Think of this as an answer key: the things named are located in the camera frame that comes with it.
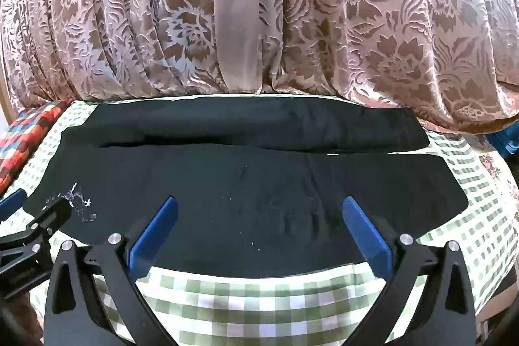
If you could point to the blue object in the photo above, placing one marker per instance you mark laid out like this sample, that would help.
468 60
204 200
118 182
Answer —
499 143

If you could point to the plain beige curtain strip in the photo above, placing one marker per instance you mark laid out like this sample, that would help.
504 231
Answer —
237 5

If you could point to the brown floral curtain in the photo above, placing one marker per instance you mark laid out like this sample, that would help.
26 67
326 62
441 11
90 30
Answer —
365 25

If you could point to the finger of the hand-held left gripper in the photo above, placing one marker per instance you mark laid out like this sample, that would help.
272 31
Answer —
54 212
12 201

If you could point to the floral print cloth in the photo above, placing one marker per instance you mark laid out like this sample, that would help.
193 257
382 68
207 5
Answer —
500 180

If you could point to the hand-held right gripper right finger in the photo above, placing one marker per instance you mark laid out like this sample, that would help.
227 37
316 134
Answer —
365 232

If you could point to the black pants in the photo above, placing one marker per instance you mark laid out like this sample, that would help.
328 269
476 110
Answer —
243 188

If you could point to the green checked bedsheet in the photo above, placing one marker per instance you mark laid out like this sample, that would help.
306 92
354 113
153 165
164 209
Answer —
243 305

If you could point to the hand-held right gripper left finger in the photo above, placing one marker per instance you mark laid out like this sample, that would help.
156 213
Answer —
156 232

